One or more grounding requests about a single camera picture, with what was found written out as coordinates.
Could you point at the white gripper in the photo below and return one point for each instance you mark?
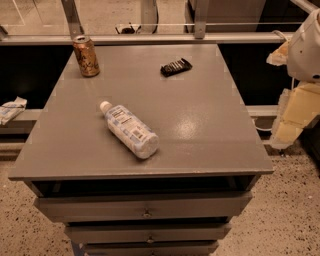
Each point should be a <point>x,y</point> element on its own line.
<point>305,50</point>

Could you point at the clear blue-label plastic bottle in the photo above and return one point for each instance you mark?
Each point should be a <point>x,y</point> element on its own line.
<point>130,130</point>

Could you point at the black snack wrapper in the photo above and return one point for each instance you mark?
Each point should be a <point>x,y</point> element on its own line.
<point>175,67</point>

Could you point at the grey drawer cabinet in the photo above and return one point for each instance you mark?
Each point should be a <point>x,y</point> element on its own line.
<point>152,157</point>

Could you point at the top grey drawer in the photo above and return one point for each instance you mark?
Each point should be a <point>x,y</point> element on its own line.
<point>143,207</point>

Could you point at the grey drawer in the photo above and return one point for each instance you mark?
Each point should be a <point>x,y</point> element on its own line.
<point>143,207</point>
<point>148,233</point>
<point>178,248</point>

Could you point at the dark object behind glass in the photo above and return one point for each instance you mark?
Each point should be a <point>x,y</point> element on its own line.
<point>128,28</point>

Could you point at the gold soda can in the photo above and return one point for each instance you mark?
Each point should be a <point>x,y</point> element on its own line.
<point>86,57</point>

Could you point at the middle grey drawer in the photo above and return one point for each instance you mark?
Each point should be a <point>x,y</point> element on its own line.
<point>148,233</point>

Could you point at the bottom grey drawer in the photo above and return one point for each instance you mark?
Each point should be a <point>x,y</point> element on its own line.
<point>178,248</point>

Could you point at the white blue tissue packet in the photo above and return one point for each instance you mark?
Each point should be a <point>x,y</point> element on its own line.
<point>9,110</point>

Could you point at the grey metal rail frame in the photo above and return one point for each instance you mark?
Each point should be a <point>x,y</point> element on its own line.
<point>58,22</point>

